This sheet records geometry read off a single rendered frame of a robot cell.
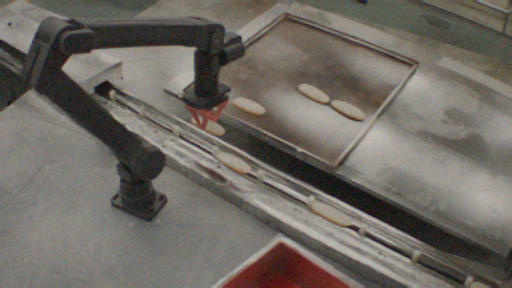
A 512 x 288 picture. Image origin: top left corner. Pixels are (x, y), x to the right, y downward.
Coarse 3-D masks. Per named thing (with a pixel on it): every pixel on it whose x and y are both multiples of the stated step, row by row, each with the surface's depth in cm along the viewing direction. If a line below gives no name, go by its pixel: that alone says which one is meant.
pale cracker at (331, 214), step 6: (318, 204) 115; (324, 204) 115; (318, 210) 113; (324, 210) 113; (330, 210) 113; (336, 210) 113; (324, 216) 112; (330, 216) 112; (336, 216) 112; (342, 216) 112; (336, 222) 111; (342, 222) 111; (348, 222) 111
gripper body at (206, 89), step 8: (200, 80) 116; (208, 80) 116; (216, 80) 117; (200, 88) 117; (208, 88) 117; (216, 88) 118; (224, 88) 122; (184, 96) 119; (192, 96) 119; (200, 96) 118; (208, 96) 118; (216, 96) 119; (200, 104) 116
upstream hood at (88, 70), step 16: (0, 16) 191; (16, 16) 189; (0, 32) 177; (16, 32) 175; (32, 32) 174; (0, 48) 177; (16, 48) 164; (80, 64) 152; (96, 64) 152; (112, 64) 152; (80, 80) 144; (96, 80) 149; (112, 80) 154
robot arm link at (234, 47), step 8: (216, 32) 108; (216, 40) 109; (224, 40) 115; (232, 40) 116; (240, 40) 119; (216, 48) 110; (232, 48) 117; (240, 48) 119; (232, 56) 117; (240, 56) 120; (224, 64) 118
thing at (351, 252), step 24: (96, 96) 148; (168, 144) 130; (192, 168) 123; (216, 168) 123; (216, 192) 121; (240, 192) 117; (264, 192) 117; (264, 216) 114; (288, 216) 111; (312, 216) 111; (312, 240) 107; (336, 240) 106; (360, 240) 106; (360, 264) 101; (384, 264) 100; (408, 264) 100
